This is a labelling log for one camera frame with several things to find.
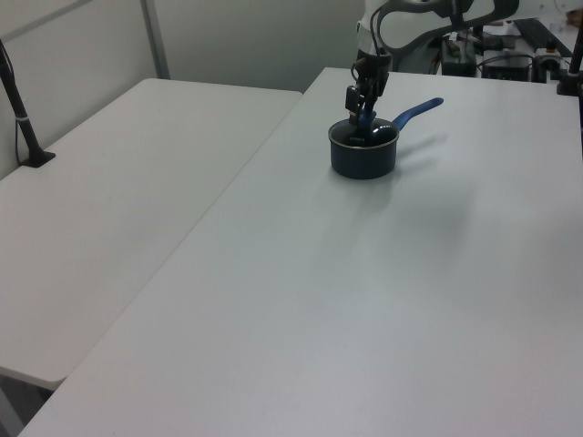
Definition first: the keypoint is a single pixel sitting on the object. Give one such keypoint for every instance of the black boxy device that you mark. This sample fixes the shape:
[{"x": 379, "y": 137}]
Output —
[{"x": 505, "y": 68}]

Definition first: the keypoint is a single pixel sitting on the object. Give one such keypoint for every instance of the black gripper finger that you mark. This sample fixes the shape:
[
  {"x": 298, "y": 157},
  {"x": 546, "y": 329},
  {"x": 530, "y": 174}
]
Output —
[
  {"x": 353, "y": 102},
  {"x": 376, "y": 96}
]

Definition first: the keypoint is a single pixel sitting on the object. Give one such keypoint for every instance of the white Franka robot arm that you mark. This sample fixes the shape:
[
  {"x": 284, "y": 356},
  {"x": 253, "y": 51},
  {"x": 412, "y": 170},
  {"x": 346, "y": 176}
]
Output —
[{"x": 401, "y": 32}]

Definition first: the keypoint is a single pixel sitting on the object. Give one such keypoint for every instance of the glass lid with blue knob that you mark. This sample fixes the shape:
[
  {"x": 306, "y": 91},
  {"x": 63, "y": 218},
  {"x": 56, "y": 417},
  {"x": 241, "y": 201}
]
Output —
[{"x": 382, "y": 132}]

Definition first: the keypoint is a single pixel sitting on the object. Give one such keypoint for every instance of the white folding table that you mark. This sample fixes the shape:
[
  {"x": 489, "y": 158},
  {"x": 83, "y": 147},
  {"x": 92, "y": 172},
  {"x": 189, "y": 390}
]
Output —
[{"x": 114, "y": 191}]

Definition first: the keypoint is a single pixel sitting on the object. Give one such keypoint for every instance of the black pole with white tie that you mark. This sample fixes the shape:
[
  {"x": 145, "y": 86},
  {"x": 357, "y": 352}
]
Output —
[{"x": 25, "y": 132}]

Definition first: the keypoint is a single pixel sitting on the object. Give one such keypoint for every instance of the grey metal device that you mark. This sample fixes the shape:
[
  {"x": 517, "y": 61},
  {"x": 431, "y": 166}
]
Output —
[{"x": 549, "y": 68}]

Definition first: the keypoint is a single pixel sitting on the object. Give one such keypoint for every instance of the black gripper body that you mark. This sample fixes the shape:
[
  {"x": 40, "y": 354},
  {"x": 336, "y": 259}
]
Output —
[{"x": 375, "y": 68}]

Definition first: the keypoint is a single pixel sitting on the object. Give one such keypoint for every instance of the black camera stand pole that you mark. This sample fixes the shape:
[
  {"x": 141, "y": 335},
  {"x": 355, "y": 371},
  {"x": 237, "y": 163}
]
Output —
[{"x": 573, "y": 68}]

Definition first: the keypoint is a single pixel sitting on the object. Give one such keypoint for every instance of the white partition frame post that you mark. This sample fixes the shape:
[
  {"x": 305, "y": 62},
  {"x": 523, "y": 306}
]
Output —
[{"x": 155, "y": 41}]

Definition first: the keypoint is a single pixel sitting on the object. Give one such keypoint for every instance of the black electronics box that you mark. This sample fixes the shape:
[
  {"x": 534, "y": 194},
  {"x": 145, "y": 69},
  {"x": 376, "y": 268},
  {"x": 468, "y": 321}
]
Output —
[{"x": 457, "y": 61}]

